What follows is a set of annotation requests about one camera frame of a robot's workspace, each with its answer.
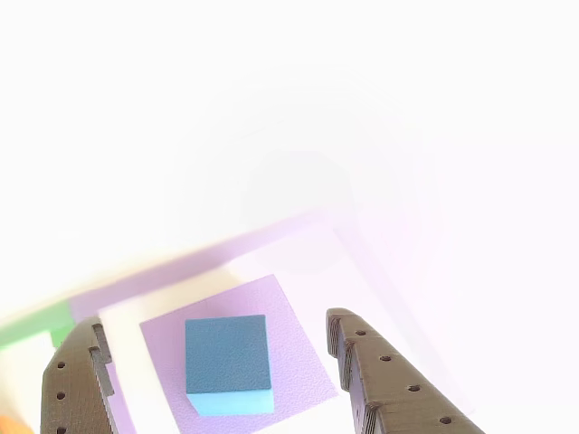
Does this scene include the orange block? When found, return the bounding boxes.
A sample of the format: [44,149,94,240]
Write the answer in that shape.
[0,413,35,434]

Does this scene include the small blue cube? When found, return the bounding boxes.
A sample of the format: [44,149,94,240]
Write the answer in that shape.
[184,314,276,418]

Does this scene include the purple block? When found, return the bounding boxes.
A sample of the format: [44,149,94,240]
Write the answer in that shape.
[138,273,340,434]

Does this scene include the green square frame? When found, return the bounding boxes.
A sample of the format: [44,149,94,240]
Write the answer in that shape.
[0,300,78,352]

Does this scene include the purple square frame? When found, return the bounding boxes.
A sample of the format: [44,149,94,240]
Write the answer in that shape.
[67,212,476,434]

